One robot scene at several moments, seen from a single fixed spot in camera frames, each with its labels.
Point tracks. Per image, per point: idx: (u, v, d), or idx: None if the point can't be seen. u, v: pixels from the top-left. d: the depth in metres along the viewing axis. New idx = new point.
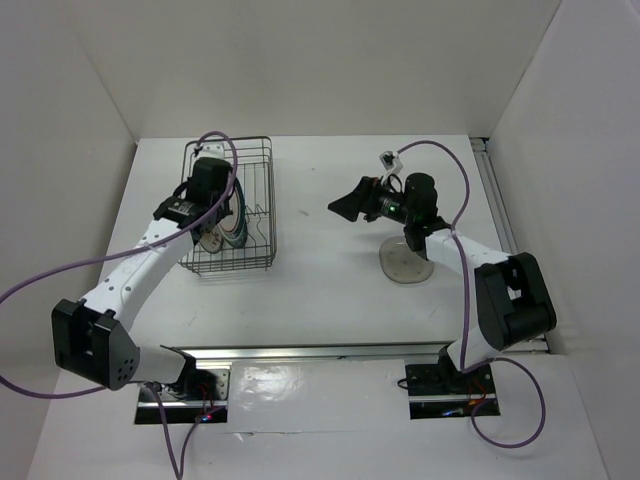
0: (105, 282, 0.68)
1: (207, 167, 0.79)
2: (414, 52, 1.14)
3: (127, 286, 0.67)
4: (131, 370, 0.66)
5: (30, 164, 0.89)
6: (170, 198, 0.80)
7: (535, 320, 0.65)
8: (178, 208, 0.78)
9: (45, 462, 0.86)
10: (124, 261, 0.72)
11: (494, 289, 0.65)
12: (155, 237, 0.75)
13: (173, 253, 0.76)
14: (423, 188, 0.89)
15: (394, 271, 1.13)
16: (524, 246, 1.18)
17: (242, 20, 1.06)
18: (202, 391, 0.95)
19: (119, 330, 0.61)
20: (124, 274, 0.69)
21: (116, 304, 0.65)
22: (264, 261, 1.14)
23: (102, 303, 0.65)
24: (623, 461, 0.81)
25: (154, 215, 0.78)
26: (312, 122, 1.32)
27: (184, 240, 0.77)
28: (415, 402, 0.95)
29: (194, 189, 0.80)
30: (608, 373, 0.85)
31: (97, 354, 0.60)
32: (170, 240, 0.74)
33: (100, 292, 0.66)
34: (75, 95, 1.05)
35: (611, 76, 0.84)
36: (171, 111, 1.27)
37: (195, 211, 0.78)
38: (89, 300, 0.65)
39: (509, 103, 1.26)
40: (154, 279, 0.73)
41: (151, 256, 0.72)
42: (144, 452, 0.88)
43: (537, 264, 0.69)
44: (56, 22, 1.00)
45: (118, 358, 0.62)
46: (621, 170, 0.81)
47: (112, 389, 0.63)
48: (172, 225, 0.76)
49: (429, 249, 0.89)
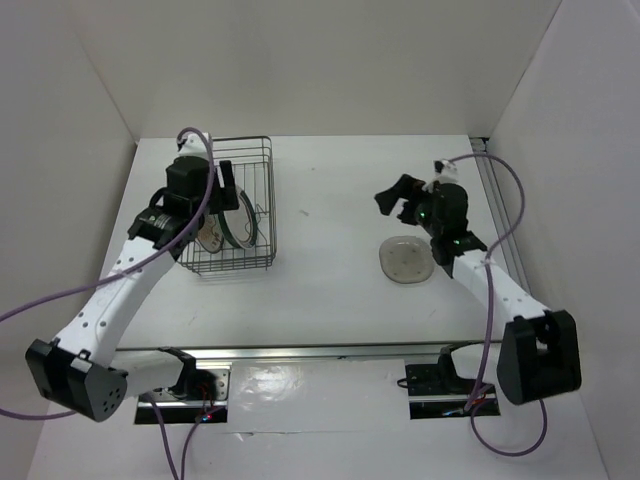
0: (80, 317, 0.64)
1: (183, 172, 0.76)
2: (414, 52, 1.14)
3: (101, 322, 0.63)
4: (119, 396, 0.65)
5: (30, 164, 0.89)
6: (146, 210, 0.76)
7: (558, 382, 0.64)
8: (154, 222, 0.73)
9: (46, 463, 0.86)
10: (99, 291, 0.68)
11: (523, 348, 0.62)
12: (129, 261, 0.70)
13: (152, 274, 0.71)
14: (452, 196, 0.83)
15: (395, 271, 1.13)
16: (524, 246, 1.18)
17: (242, 18, 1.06)
18: (202, 391, 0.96)
19: (98, 367, 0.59)
20: (98, 308, 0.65)
21: (90, 344, 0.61)
22: (264, 261, 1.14)
23: (77, 345, 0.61)
24: (623, 462, 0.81)
25: (130, 232, 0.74)
26: (312, 122, 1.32)
27: (163, 260, 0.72)
28: (415, 402, 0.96)
29: (172, 197, 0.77)
30: (608, 374, 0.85)
31: (76, 393, 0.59)
32: (144, 265, 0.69)
33: (74, 330, 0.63)
34: (74, 95, 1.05)
35: (611, 77, 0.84)
36: (170, 111, 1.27)
37: (173, 224, 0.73)
38: (63, 340, 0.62)
39: (509, 103, 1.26)
40: (133, 306, 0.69)
41: (125, 284, 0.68)
42: (145, 453, 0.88)
43: (574, 324, 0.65)
44: (55, 21, 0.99)
45: (101, 394, 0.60)
46: (621, 171, 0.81)
47: (99, 421, 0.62)
48: (149, 245, 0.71)
49: (456, 268, 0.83)
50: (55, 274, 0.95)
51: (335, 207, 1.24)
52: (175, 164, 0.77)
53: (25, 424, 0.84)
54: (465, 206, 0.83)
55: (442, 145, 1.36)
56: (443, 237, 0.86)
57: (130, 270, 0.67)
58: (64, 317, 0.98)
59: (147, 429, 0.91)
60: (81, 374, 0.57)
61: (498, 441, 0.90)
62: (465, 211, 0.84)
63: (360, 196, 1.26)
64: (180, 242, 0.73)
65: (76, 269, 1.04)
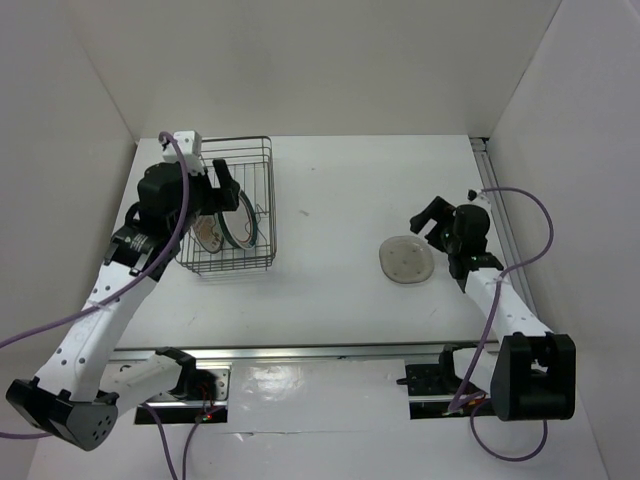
0: (58, 354, 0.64)
1: (155, 187, 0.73)
2: (414, 51, 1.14)
3: (81, 357, 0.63)
4: (109, 427, 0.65)
5: (30, 164, 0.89)
6: (122, 228, 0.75)
7: (550, 406, 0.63)
8: (131, 242, 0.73)
9: (45, 463, 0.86)
10: (76, 324, 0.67)
11: (515, 365, 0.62)
12: (106, 290, 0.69)
13: (131, 301, 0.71)
14: (472, 214, 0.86)
15: (395, 271, 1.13)
16: (525, 246, 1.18)
17: (242, 18, 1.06)
18: (202, 391, 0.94)
19: (81, 405, 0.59)
20: (77, 343, 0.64)
21: (71, 381, 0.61)
22: (264, 261, 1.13)
23: (58, 384, 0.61)
24: (624, 462, 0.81)
25: (106, 255, 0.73)
26: (312, 122, 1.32)
27: (142, 286, 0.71)
28: (415, 402, 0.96)
29: (146, 213, 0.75)
30: (607, 374, 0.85)
31: (62, 430, 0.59)
32: (122, 294, 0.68)
33: (53, 367, 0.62)
34: (73, 95, 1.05)
35: (611, 77, 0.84)
36: (170, 111, 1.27)
37: (150, 243, 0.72)
38: (43, 379, 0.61)
39: (509, 103, 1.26)
40: (114, 335, 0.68)
41: (103, 315, 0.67)
42: (144, 453, 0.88)
43: (576, 353, 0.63)
44: (55, 21, 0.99)
45: (88, 427, 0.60)
46: (621, 171, 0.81)
47: (89, 451, 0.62)
48: (125, 270, 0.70)
49: (469, 282, 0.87)
50: (55, 274, 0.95)
51: (335, 207, 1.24)
52: (146, 177, 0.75)
53: (24, 424, 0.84)
54: (485, 225, 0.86)
55: (442, 146, 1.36)
56: (461, 253, 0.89)
57: (107, 301, 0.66)
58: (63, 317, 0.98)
59: (146, 430, 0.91)
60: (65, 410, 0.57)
61: (497, 442, 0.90)
62: (486, 230, 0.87)
63: (360, 196, 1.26)
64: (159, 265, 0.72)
65: (76, 269, 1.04)
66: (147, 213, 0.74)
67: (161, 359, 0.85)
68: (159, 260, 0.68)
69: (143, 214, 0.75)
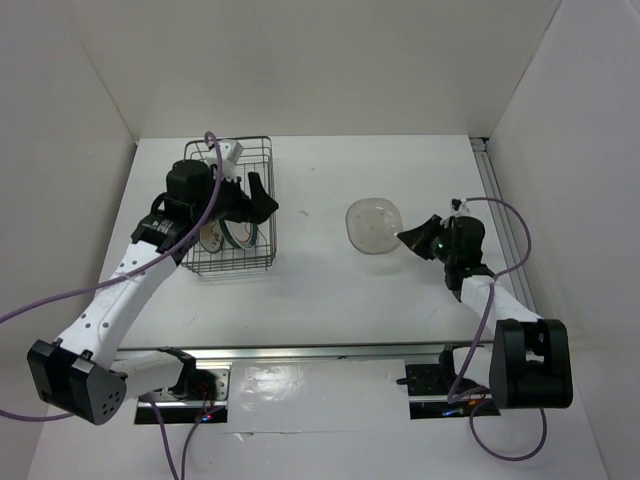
0: (82, 318, 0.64)
1: (182, 179, 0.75)
2: (414, 52, 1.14)
3: (104, 322, 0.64)
4: (117, 401, 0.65)
5: (31, 163, 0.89)
6: (147, 216, 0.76)
7: (546, 389, 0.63)
8: (157, 226, 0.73)
9: (47, 462, 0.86)
10: (101, 292, 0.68)
11: (511, 347, 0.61)
12: (132, 264, 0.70)
13: (154, 277, 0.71)
14: (468, 226, 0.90)
15: (363, 240, 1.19)
16: (525, 246, 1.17)
17: (242, 18, 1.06)
18: (202, 391, 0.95)
19: (98, 371, 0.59)
20: (101, 309, 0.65)
21: (94, 346, 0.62)
22: (264, 261, 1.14)
23: (81, 345, 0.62)
24: (623, 462, 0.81)
25: (132, 236, 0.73)
26: (313, 122, 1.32)
27: (165, 263, 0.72)
28: (415, 402, 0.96)
29: (172, 203, 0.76)
30: (607, 374, 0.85)
31: (77, 393, 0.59)
32: (148, 268, 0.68)
33: (77, 330, 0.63)
34: (73, 95, 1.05)
35: (611, 76, 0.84)
36: (171, 112, 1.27)
37: (176, 229, 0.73)
38: (66, 341, 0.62)
39: (509, 103, 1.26)
40: (135, 308, 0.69)
41: (128, 286, 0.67)
42: (143, 453, 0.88)
43: (566, 336, 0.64)
44: (55, 22, 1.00)
45: (101, 395, 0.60)
46: (620, 171, 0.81)
47: (97, 424, 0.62)
48: (152, 248, 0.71)
49: (464, 290, 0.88)
50: (56, 273, 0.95)
51: (335, 207, 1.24)
52: (174, 169, 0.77)
53: (25, 423, 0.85)
54: (478, 237, 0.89)
55: (442, 146, 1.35)
56: (455, 265, 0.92)
57: (133, 273, 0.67)
58: (65, 316, 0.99)
59: (147, 429, 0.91)
60: (83, 374, 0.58)
61: (497, 441, 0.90)
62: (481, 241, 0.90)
63: (361, 197, 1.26)
64: (182, 248, 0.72)
65: (77, 269, 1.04)
66: (172, 202, 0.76)
67: (163, 354, 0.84)
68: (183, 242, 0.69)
69: (168, 203, 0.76)
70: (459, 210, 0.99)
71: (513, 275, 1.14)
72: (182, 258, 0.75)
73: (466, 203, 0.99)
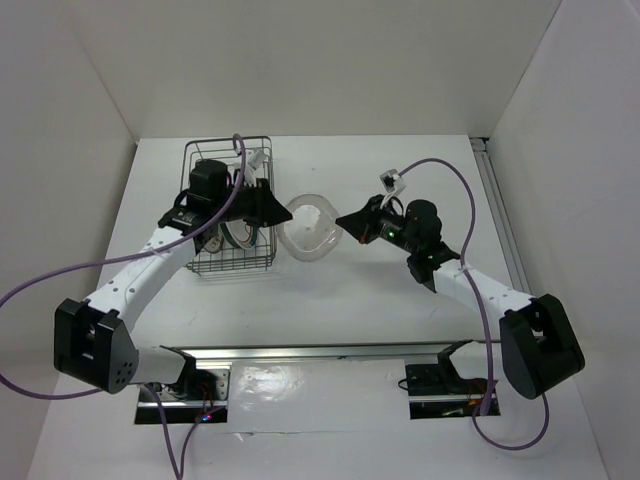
0: (109, 283, 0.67)
1: (205, 176, 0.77)
2: (414, 52, 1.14)
3: (131, 288, 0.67)
4: (128, 374, 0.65)
5: (30, 163, 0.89)
6: (172, 208, 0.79)
7: (563, 363, 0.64)
8: (181, 218, 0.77)
9: (46, 462, 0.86)
10: (129, 264, 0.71)
11: (521, 335, 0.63)
12: (159, 242, 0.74)
13: (177, 259, 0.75)
14: (426, 217, 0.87)
15: (307, 244, 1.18)
16: (525, 246, 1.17)
17: (242, 18, 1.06)
18: (202, 391, 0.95)
19: (120, 332, 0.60)
20: (129, 276, 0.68)
21: (120, 305, 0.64)
22: (264, 261, 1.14)
23: (108, 303, 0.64)
24: (623, 462, 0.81)
25: (158, 224, 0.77)
26: (312, 122, 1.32)
27: (188, 247, 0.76)
28: (415, 402, 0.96)
29: (194, 198, 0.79)
30: (607, 374, 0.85)
31: (97, 352, 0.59)
32: (174, 246, 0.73)
33: (104, 292, 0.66)
34: (73, 93, 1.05)
35: (611, 77, 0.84)
36: (171, 111, 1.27)
37: (199, 222, 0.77)
38: (93, 300, 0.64)
39: (509, 103, 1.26)
40: (156, 284, 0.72)
41: (154, 260, 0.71)
42: (142, 453, 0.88)
43: (562, 306, 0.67)
44: (55, 21, 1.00)
45: (118, 360, 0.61)
46: (621, 170, 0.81)
47: (110, 392, 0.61)
48: (176, 232, 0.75)
49: (437, 281, 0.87)
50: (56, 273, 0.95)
51: (334, 208, 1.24)
52: (197, 165, 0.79)
53: (26, 422, 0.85)
54: (438, 226, 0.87)
55: (442, 146, 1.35)
56: (419, 256, 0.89)
57: (162, 249, 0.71)
58: None
59: (147, 428, 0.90)
60: (108, 332, 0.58)
61: (498, 440, 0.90)
62: (440, 229, 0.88)
63: (360, 198, 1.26)
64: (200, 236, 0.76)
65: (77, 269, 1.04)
66: (195, 198, 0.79)
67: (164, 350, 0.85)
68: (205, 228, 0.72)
69: (191, 199, 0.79)
70: (395, 187, 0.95)
71: (513, 275, 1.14)
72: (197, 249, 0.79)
73: (398, 176, 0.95)
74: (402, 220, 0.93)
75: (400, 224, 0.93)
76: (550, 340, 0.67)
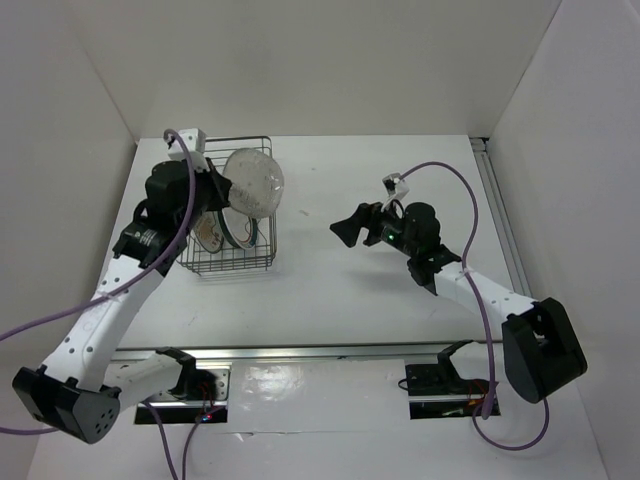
0: (65, 343, 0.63)
1: (163, 186, 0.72)
2: (414, 51, 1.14)
3: (89, 346, 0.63)
4: (111, 418, 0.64)
5: (31, 161, 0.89)
6: (130, 224, 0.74)
7: (566, 368, 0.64)
8: (139, 237, 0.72)
9: (46, 462, 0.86)
10: (84, 314, 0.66)
11: (524, 340, 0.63)
12: (115, 282, 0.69)
13: (139, 293, 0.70)
14: (425, 219, 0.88)
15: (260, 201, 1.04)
16: (525, 246, 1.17)
17: (242, 18, 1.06)
18: (202, 391, 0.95)
19: (86, 395, 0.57)
20: (85, 332, 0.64)
21: (79, 371, 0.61)
22: (264, 261, 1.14)
23: (66, 371, 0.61)
24: (623, 462, 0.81)
25: (115, 250, 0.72)
26: (312, 122, 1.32)
27: (151, 278, 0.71)
28: (415, 402, 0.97)
29: (155, 211, 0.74)
30: (607, 374, 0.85)
31: (65, 418, 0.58)
32: (131, 285, 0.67)
33: (61, 356, 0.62)
34: (73, 94, 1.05)
35: (610, 77, 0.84)
36: (171, 112, 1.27)
37: (159, 240, 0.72)
38: (50, 367, 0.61)
39: (508, 103, 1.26)
40: (121, 327, 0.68)
41: (112, 306, 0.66)
42: (142, 452, 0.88)
43: (564, 309, 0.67)
44: (55, 21, 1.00)
45: (91, 418, 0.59)
46: (620, 170, 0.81)
47: (90, 444, 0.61)
48: (135, 263, 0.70)
49: (438, 284, 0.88)
50: (56, 274, 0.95)
51: (335, 207, 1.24)
52: (154, 176, 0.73)
53: (26, 423, 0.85)
54: (437, 227, 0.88)
55: (441, 145, 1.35)
56: (420, 259, 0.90)
57: (116, 293, 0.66)
58: (65, 315, 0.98)
59: (147, 428, 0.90)
60: (70, 399, 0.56)
61: (498, 441, 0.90)
62: (439, 231, 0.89)
63: (361, 198, 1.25)
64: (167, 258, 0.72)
65: (77, 269, 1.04)
66: (154, 212, 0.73)
67: (161, 358, 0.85)
68: (167, 253, 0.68)
69: (150, 212, 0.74)
70: (396, 191, 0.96)
71: (513, 274, 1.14)
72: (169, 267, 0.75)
73: (399, 180, 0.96)
74: (401, 222, 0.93)
75: (401, 227, 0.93)
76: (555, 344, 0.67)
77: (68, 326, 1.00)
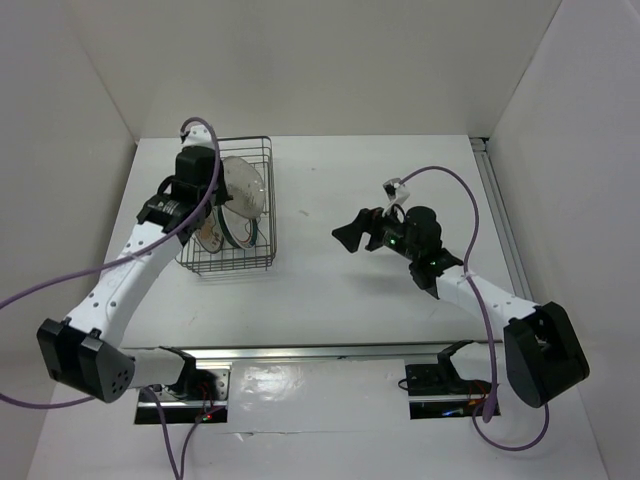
0: (89, 298, 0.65)
1: (192, 160, 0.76)
2: (414, 51, 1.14)
3: (113, 300, 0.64)
4: (127, 379, 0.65)
5: (30, 161, 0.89)
6: (153, 197, 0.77)
7: (567, 373, 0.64)
8: (162, 207, 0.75)
9: (46, 462, 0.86)
10: (108, 273, 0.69)
11: (527, 345, 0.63)
12: (139, 244, 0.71)
13: (160, 259, 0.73)
14: (426, 223, 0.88)
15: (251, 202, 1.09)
16: (525, 246, 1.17)
17: (242, 18, 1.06)
18: (202, 391, 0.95)
19: (107, 348, 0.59)
20: (109, 288, 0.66)
21: (103, 322, 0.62)
22: (264, 261, 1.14)
23: (90, 321, 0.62)
24: (623, 462, 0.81)
25: (138, 219, 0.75)
26: (312, 122, 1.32)
27: (172, 244, 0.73)
28: (415, 402, 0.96)
29: (180, 185, 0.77)
30: (607, 374, 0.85)
31: (87, 371, 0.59)
32: (155, 247, 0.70)
33: (84, 309, 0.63)
34: (73, 93, 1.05)
35: (610, 77, 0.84)
36: (171, 112, 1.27)
37: (181, 210, 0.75)
38: (74, 319, 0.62)
39: (508, 104, 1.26)
40: (141, 289, 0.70)
41: (135, 265, 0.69)
42: (142, 452, 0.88)
43: (565, 313, 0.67)
44: (55, 21, 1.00)
45: (111, 373, 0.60)
46: (620, 170, 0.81)
47: (107, 402, 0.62)
48: (157, 229, 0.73)
49: (439, 288, 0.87)
50: (57, 274, 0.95)
51: (335, 207, 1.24)
52: (183, 152, 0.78)
53: (26, 423, 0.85)
54: (438, 230, 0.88)
55: (441, 145, 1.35)
56: (421, 262, 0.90)
57: (141, 252, 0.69)
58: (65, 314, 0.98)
59: (147, 428, 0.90)
60: (92, 352, 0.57)
61: (498, 440, 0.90)
62: (440, 234, 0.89)
63: (361, 198, 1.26)
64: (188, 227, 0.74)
65: (77, 269, 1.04)
66: (180, 185, 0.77)
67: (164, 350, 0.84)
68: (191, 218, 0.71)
69: (176, 186, 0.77)
70: (397, 195, 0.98)
71: (513, 274, 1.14)
72: (186, 241, 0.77)
73: (399, 185, 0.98)
74: (402, 227, 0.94)
75: (401, 233, 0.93)
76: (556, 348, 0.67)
77: None
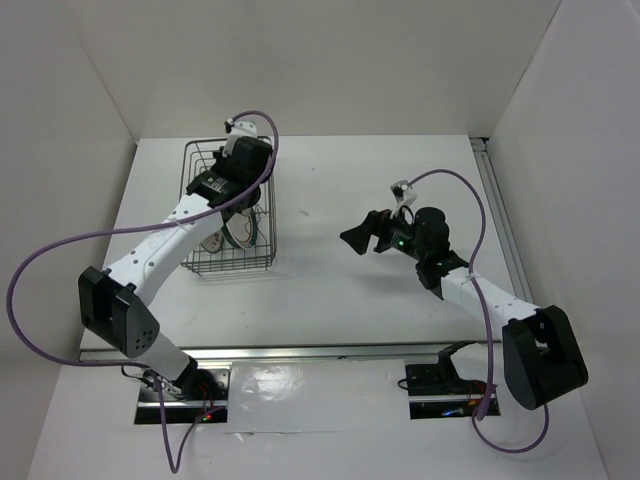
0: (131, 254, 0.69)
1: (249, 147, 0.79)
2: (414, 51, 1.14)
3: (150, 261, 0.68)
4: (150, 341, 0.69)
5: (31, 161, 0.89)
6: (206, 173, 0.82)
7: (564, 377, 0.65)
8: (211, 184, 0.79)
9: (46, 461, 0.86)
10: (152, 235, 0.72)
11: (526, 344, 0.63)
12: (184, 213, 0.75)
13: (201, 230, 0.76)
14: (433, 223, 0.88)
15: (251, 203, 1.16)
16: (525, 246, 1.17)
17: (243, 18, 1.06)
18: (202, 391, 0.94)
19: (138, 304, 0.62)
20: (150, 249, 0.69)
21: (138, 279, 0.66)
22: (264, 261, 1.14)
23: (126, 276, 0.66)
24: (622, 461, 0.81)
25: (189, 190, 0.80)
26: (312, 122, 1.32)
27: (214, 218, 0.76)
28: (415, 402, 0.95)
29: (231, 167, 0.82)
30: (606, 374, 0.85)
31: (116, 323, 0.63)
32: (198, 219, 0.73)
33: (124, 264, 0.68)
34: (73, 92, 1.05)
35: (610, 77, 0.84)
36: (170, 112, 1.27)
37: (227, 190, 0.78)
38: (114, 271, 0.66)
39: (509, 104, 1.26)
40: (179, 255, 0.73)
41: (177, 233, 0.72)
42: (142, 452, 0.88)
43: (568, 320, 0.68)
44: (55, 21, 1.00)
45: (136, 330, 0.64)
46: (619, 170, 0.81)
47: (129, 356, 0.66)
48: (204, 202, 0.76)
49: (444, 288, 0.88)
50: (58, 273, 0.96)
51: (335, 207, 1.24)
52: (243, 137, 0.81)
53: (26, 422, 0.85)
54: (446, 231, 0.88)
55: (441, 145, 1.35)
56: (427, 262, 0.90)
57: (184, 221, 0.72)
58: (65, 314, 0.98)
59: (147, 428, 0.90)
60: (124, 305, 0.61)
61: (498, 439, 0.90)
62: (448, 235, 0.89)
63: (360, 198, 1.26)
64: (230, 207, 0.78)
65: (77, 269, 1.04)
66: (233, 168, 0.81)
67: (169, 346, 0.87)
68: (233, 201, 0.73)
69: (230, 168, 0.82)
70: (404, 197, 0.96)
71: (513, 274, 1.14)
72: (228, 218, 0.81)
73: (407, 187, 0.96)
74: (412, 228, 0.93)
75: (409, 233, 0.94)
76: (557, 352, 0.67)
77: (68, 326, 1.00)
